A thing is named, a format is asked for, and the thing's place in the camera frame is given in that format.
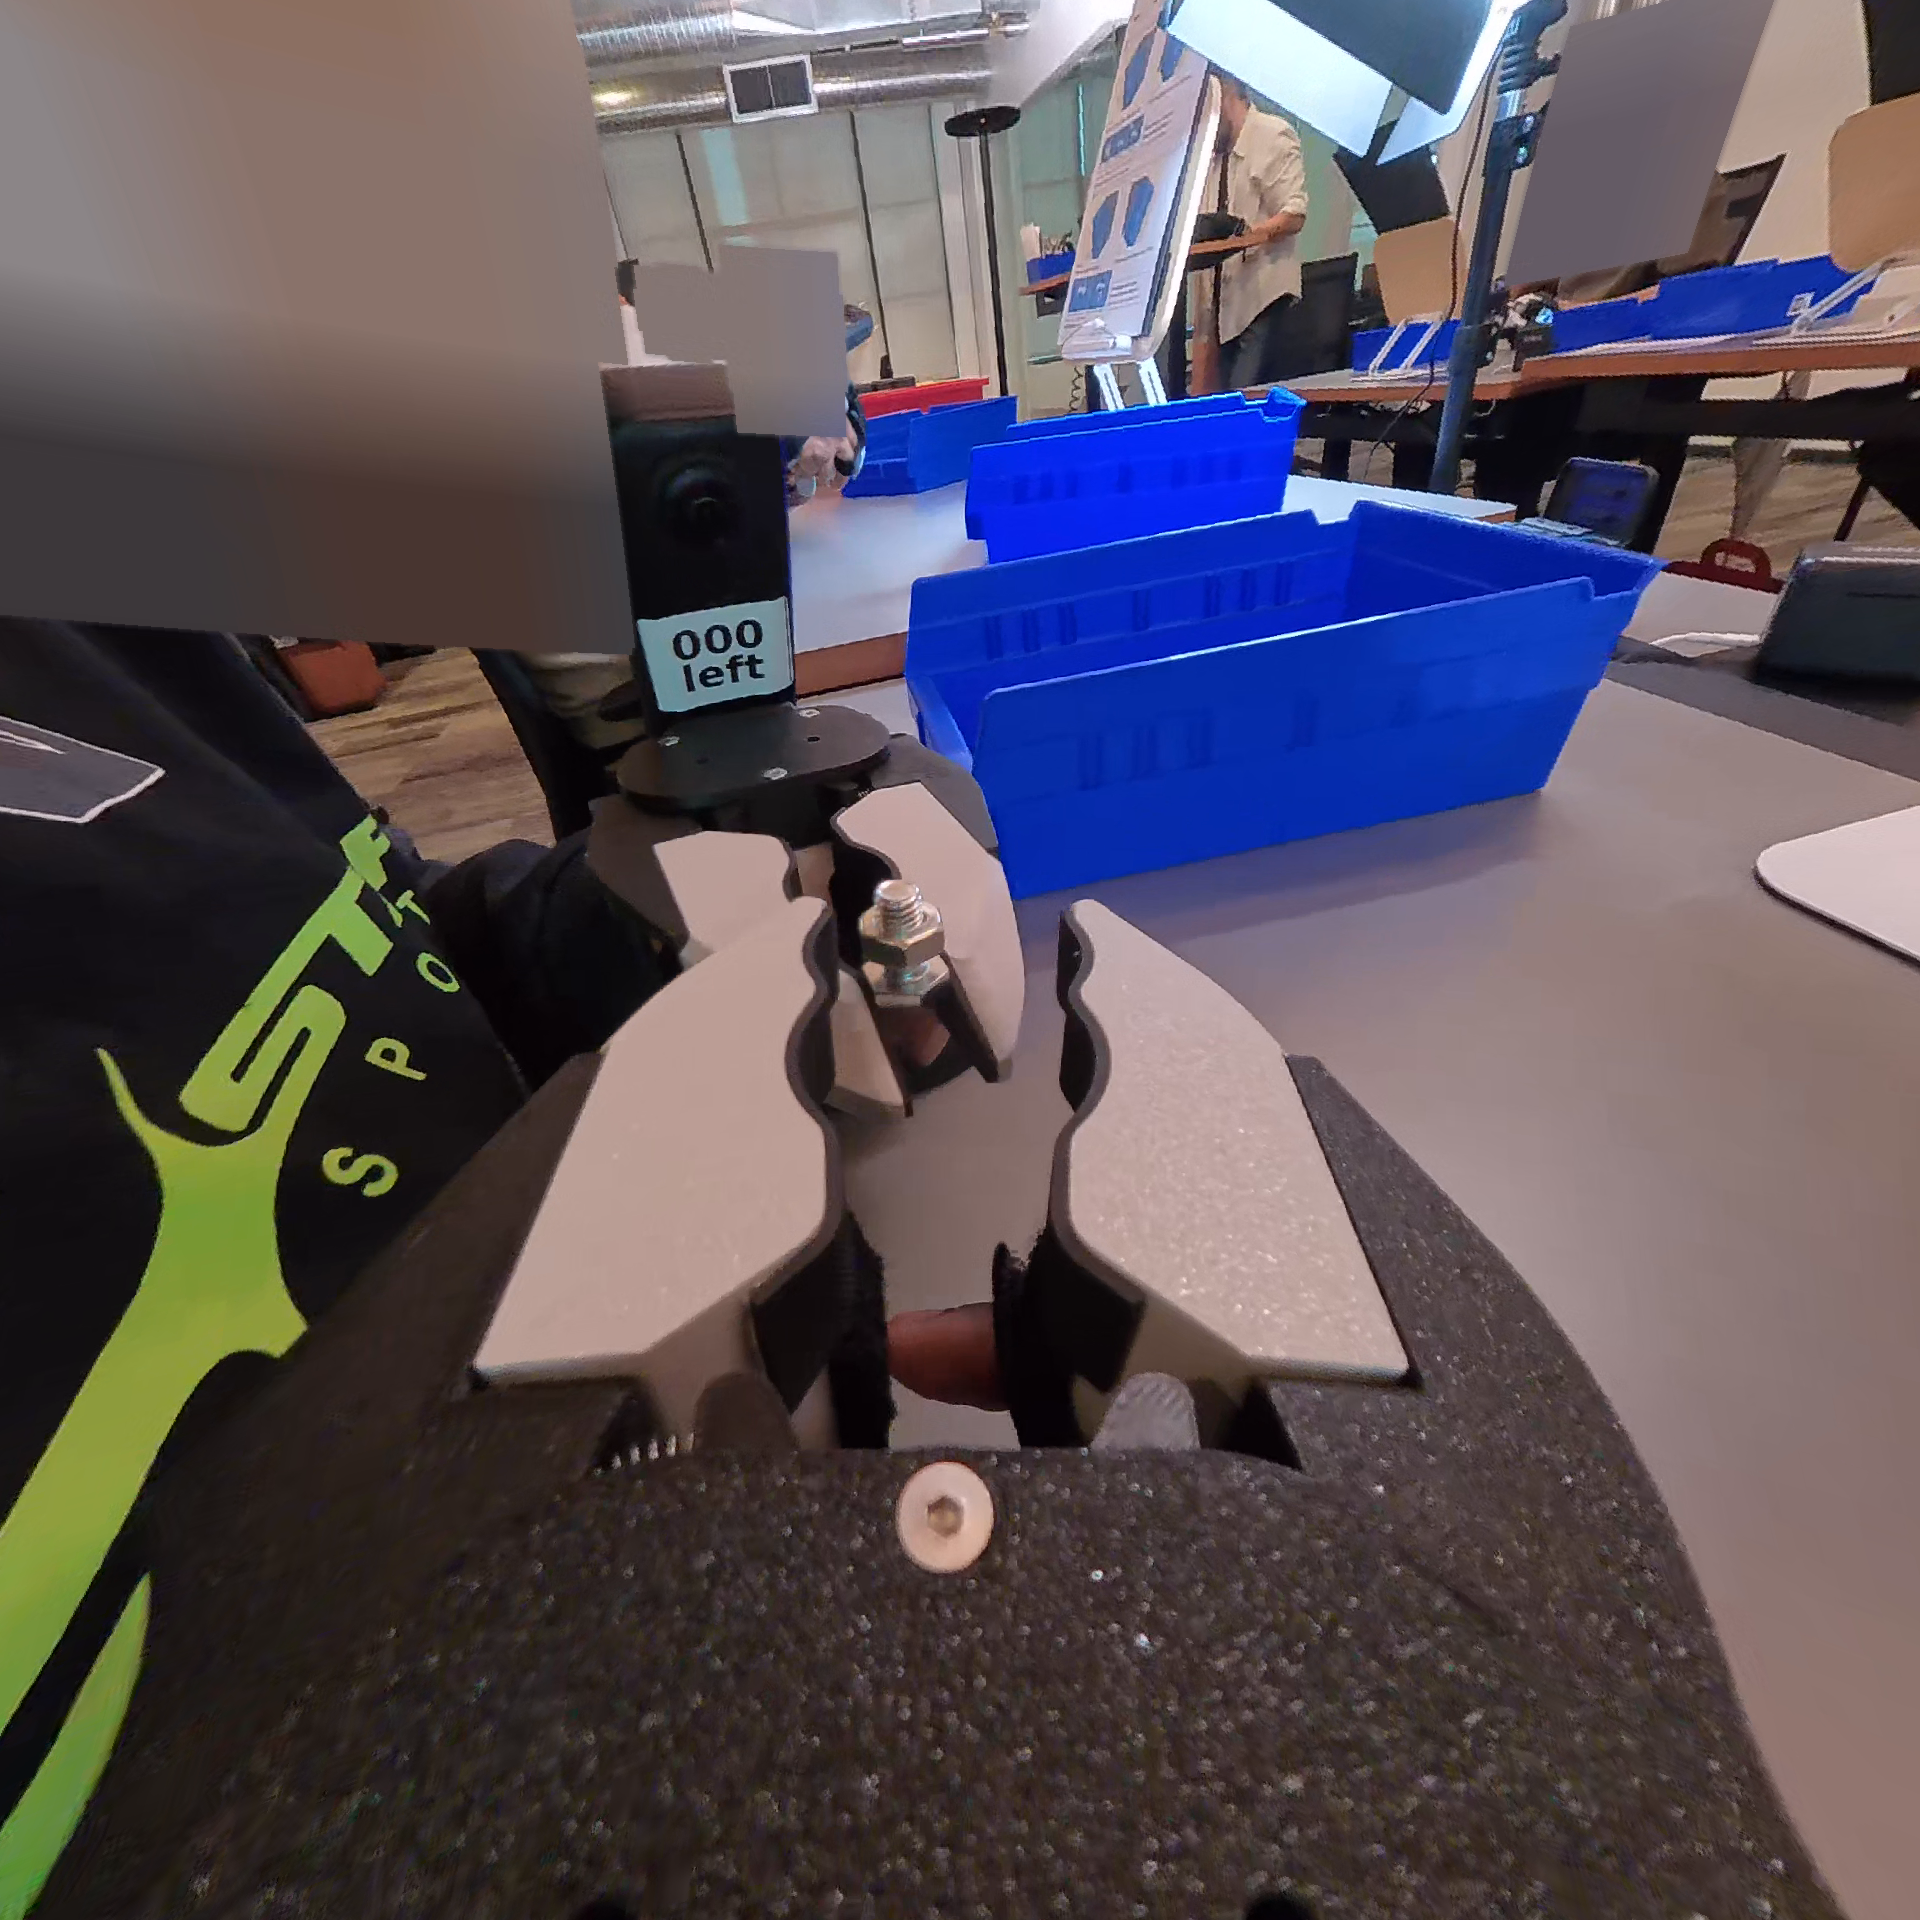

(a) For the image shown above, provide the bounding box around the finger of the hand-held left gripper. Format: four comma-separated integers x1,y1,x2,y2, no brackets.
652,833,916,1121
830,786,1028,1085

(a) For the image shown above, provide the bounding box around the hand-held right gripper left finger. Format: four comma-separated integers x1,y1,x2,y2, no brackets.
472,896,847,1450

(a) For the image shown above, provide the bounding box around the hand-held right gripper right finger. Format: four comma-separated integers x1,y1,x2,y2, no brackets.
1050,900,1416,1450

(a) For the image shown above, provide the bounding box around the short steel bolt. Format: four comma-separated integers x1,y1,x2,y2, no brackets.
867,877,951,1011

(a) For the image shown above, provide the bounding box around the person's left forearm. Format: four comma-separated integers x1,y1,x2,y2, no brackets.
428,833,676,1081

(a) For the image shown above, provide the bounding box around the person's right hand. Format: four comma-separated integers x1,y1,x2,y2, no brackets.
887,1306,999,1413

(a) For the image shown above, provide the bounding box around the orange box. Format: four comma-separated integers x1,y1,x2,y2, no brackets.
286,638,384,713

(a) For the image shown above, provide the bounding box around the black floor lamp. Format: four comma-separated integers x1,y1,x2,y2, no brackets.
944,106,1028,400

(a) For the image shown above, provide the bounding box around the person's black printed shirt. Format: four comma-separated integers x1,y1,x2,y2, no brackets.
0,621,529,1920

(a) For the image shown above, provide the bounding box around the instruction poster on stand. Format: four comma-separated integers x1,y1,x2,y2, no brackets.
1056,0,1225,406

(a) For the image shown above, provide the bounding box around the white document stand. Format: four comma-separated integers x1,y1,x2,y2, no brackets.
1755,804,1920,962

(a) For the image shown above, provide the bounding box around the black light stand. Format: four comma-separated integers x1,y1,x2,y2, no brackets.
1425,0,1554,496

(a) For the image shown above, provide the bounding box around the small black charging dock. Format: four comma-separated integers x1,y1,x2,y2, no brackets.
1544,457,1659,548

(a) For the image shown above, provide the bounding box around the black charging case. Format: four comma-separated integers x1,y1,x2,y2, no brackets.
1755,544,1920,683

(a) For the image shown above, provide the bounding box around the wooden office table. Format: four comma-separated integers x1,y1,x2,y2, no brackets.
1290,336,1920,496

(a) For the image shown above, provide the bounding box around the studio LED light panel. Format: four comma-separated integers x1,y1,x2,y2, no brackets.
1162,0,1568,166

